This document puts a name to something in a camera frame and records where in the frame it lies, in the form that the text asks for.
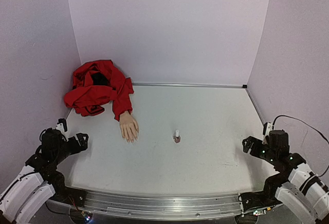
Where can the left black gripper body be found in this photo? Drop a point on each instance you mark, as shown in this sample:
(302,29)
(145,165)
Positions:
(73,150)

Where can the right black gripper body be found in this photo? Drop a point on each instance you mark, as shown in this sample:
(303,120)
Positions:
(251,147)

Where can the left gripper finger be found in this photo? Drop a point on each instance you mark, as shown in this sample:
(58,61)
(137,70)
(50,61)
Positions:
(83,146)
(81,138)

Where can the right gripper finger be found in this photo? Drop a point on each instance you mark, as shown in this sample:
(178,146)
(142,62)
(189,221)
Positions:
(246,148)
(247,141)

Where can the nail polish glass bottle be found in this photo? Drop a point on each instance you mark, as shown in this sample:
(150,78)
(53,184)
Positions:
(176,139)

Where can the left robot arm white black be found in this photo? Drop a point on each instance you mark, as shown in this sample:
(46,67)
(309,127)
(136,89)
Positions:
(39,180)

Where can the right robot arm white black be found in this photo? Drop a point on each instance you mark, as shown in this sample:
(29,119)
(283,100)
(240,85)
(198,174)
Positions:
(295,185)

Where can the mannequin hand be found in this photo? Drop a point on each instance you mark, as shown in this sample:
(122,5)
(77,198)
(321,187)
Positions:
(129,127)

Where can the red cloth jacket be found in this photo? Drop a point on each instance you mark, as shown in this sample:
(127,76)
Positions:
(97,83)

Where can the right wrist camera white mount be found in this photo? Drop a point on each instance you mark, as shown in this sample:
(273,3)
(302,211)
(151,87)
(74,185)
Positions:
(267,128)

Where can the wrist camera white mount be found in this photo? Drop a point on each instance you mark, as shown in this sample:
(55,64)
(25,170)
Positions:
(267,128)
(62,125)

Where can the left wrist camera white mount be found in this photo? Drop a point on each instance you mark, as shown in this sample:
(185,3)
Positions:
(62,125)

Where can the aluminium front rail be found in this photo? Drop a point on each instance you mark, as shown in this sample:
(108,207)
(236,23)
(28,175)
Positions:
(165,208)

